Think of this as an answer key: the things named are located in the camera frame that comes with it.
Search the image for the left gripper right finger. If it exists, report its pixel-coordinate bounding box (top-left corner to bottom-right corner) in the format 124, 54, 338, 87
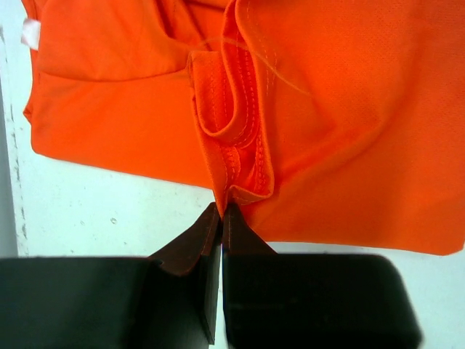
222, 204, 422, 348

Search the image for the orange t-shirt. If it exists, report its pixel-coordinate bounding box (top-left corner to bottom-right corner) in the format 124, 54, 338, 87
23, 1, 464, 255

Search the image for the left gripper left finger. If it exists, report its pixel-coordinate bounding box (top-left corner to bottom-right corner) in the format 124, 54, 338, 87
1, 204, 220, 348

